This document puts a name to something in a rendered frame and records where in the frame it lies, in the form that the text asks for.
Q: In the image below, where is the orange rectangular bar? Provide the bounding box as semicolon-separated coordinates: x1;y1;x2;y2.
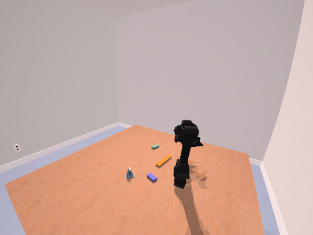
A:
156;155;172;167

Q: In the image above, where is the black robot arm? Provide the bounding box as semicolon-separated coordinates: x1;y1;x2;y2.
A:
173;120;199;189

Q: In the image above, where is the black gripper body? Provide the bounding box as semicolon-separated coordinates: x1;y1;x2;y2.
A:
193;137;200;146

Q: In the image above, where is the purple rectangular bar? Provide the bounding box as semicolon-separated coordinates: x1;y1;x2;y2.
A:
147;173;158;183

